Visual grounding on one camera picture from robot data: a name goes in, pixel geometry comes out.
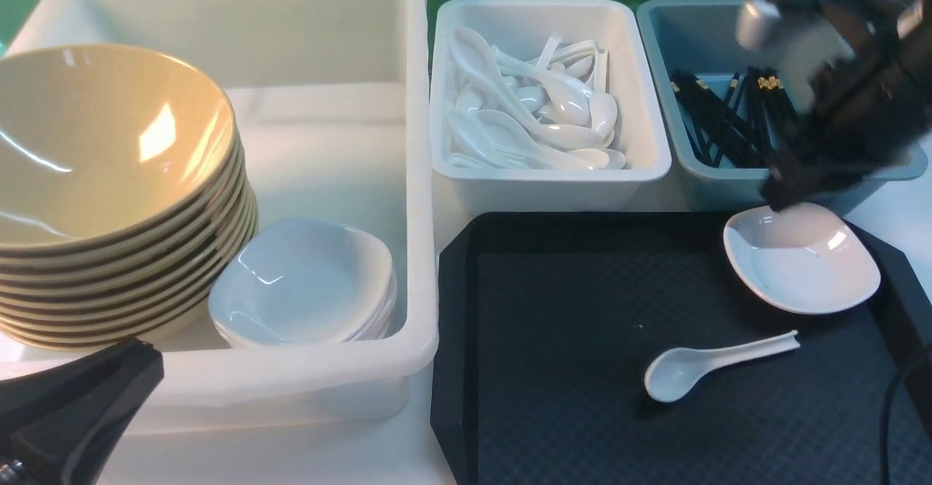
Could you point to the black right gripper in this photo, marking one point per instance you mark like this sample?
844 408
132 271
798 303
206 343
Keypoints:
867 109

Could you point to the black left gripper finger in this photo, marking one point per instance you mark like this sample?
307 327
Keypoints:
60 425

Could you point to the white dish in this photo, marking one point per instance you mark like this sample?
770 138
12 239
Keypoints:
805 259

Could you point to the white soup spoon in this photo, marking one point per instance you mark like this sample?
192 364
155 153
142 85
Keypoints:
672 375

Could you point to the tan noodle bowl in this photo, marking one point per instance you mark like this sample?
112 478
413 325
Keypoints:
101 139

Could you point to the pile of black chopsticks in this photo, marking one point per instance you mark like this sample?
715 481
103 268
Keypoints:
740 120

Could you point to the blue chopstick bin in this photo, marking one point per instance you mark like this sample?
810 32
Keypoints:
699 36

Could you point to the stack of tan bowls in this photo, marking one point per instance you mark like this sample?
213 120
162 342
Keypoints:
103 244

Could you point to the pile of white spoons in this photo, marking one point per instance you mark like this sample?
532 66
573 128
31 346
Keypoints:
553 113

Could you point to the stack of white dishes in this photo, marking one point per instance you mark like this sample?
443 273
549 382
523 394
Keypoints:
305 281

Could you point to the black serving tray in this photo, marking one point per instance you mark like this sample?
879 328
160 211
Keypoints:
548 322

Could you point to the white spoon bin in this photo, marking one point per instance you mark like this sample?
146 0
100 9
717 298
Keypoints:
520 28

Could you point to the large white plastic tub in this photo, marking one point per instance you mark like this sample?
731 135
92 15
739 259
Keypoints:
331 99

